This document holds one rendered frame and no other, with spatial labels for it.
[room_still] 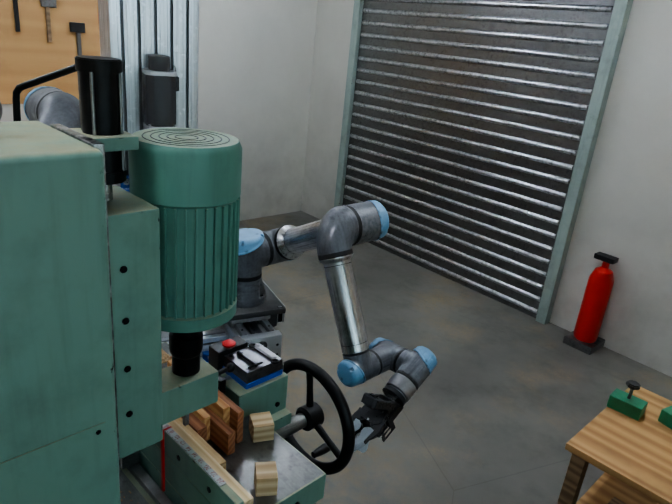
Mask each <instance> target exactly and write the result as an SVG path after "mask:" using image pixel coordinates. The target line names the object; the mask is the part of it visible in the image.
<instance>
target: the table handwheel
mask: <svg viewBox="0 0 672 504"><path fill-rule="evenodd" d="M293 370H301V371H304V372H306V381H307V395H306V404H305V405H303V406H301V407H299V408H298V409H297V411H296V415H294V416H291V423H290V424H288V425H286V426H284V427H282V428H280V429H278V430H276V431H275V432H276V433H277V434H279V435H280V436H281V437H282V438H283V439H285V440H286V441H287V442H288V443H290V444H291V445H292V446H293V447H294V448H296V449H297V450H298V451H299V452H300V453H302V454H303V455H304V456H305V457H307V458H308V459H309V460H310V461H311V462H313V463H314V464H315V465H316V466H317V467H319V468H320V469H321V470H322V471H323V472H325V473H326V475H332V474H336V473H338V472H340V471H342V470H343V469H344V468H345V467H346V466H347V465H348V463H349V462H350V460H351V458H352V455H353V452H354V446H355V429H354V423H353V418H352V414H351V411H350V408H349V406H348V403H347V401H346V399H345V397H344V395H343V393H342V391H341V390H340V388H339V386H338V385H337V384H336V382H335V381H334V380H333V378H332V377H331V376H330V375H329V374H328V373H327V372H326V371H325V370H324V369H322V368H321V367H320V366H318V365H317V364H315V363H313V362H311V361H309V360H306V359H302V358H293V359H289V360H287V361H285V362H284V370H283V372H285V373H286V374H288V373H289V372H290V371H293ZM313 377H314V378H315V379H317V380H318V381H319V382H320V383H321V385H322V386H323V387H324V388H325V390H326V391H327V392H328V394H329V395H330V397H331V399H332V401H333V403H334V405H335V407H336V409H337V412H338V414H339V418H340V421H341V426H342V433H343V444H342V449H341V451H340V450H339V449H338V447H337V446H336V445H335V443H334V442H333V441H332V440H331V438H330V437H329V435H328V434H327V433H326V431H325V430H324V428H323V427H322V425H321V424H323V422H324V412H323V409H322V408H321V406H320V405H319V404H317V403H316V402H314V400H313ZM301 429H303V430H305V431H310V430H312V429H315V430H316V431H317V432H318V434H319V435H320V436H321V438H322V439H323V440H324V441H325V443H326V444H327V445H328V447H329V448H330V450H331V451H332V452H333V454H334V455H335V457H336V458H337V459H336V460H334V461H332V462H321V461H319V460H317V459H315V458H313V457H312V456H310V455H309V454H308V453H307V452H306V451H305V450H304V449H303V448H302V447H301V446H300V445H299V443H298V442H297V441H296V439H295V437H294V436H293V434H294V433H296V432H298V431H299V430H301Z"/></svg>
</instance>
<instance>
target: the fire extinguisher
mask: <svg viewBox="0 0 672 504"><path fill-rule="evenodd" d="M594 258H595V259H598V260H601V261H603V263H602V266H600V267H596V268H595V269H594V270H593V272H592V273H591V274H590V276H589V279H588V282H587V286H586V289H585V293H584V296H583V300H582V304H581V307H580V311H579V314H578V318H577V322H576V325H575V329H574V331H572V332H570V333H568V334H567V335H565V336H564V339H563V343H565V344H567V345H569V346H571V347H573V348H576V349H578V350H580V351H582V352H584V353H586V354H588V355H591V354H593V353H594V352H596V351H597V350H599V349H600V348H602V347H603V346H604V343H605V339H603V338H600V337H598V335H599V331H600V328H601V325H602V321H603V318H604V315H605V311H606V308H607V305H608V301H609V298H610V295H611V291H612V288H613V284H614V276H613V271H612V270H611V269H609V265H610V264H615V263H618V260H619V258H617V257H615V256H612V255H609V254H606V253H603V252H597V253H595V254H594Z"/></svg>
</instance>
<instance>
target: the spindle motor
mask: <svg viewBox="0 0 672 504"><path fill-rule="evenodd" d="M133 135H136V136H138V137H139V149H138V150H128V157H129V186H130V193H132V194H133V195H135V196H137V197H139V198H141V199H143V200H145V201H146V202H148V203H150V204H152V205H154V206H156V207H158V208H159V217H160V284H161V331H164V332H171V333H194V332H201V331H206V330H210V329H214V328H216V327H219V326H221V325H223V324H225V323H227V322H228V321H230V320H231V319H232V318H233V316H234V315H235V313H236V306H237V277H238V250H239V224H240V198H241V197H240V195H241V175H242V146H241V144H240V142H239V140H238V138H236V137H234V136H232V135H229V134H226V133H221V132H216V131H211V130H203V129H193V128H153V129H145V130H140V131H137V132H134V133H133Z"/></svg>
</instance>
